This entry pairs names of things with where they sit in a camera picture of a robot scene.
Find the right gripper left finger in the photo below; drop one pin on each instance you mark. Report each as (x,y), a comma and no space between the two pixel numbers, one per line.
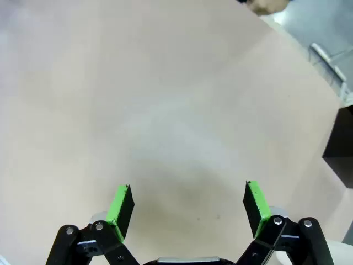
(121,209)

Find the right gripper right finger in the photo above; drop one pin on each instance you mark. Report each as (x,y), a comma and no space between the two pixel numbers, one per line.
(259,209)

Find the black box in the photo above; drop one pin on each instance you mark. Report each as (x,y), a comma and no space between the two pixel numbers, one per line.
(340,146)

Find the person's hand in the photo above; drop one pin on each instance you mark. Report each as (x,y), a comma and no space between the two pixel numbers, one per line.
(266,7)

